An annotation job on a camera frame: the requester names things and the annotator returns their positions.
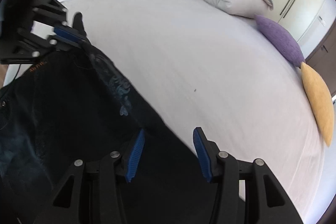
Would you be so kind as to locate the yellow cushion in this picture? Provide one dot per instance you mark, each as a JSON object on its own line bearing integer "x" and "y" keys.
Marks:
{"x": 320, "y": 101}

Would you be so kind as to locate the black denim pants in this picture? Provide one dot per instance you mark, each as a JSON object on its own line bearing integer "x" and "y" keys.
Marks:
{"x": 59, "y": 111}

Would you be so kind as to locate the white bed mattress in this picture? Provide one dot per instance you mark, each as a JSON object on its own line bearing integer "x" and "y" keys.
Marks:
{"x": 188, "y": 60}

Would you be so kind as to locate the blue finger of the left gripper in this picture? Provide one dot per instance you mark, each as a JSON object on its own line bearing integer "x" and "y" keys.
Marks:
{"x": 77, "y": 24}
{"x": 66, "y": 37}

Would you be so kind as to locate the purple cushion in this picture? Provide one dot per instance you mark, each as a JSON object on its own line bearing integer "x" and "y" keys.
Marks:
{"x": 281, "y": 39}

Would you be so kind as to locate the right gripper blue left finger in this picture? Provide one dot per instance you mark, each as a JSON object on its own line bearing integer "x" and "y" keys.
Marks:
{"x": 133, "y": 154}

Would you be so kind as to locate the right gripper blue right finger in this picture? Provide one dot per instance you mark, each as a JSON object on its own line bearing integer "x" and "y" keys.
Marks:
{"x": 207, "y": 155}

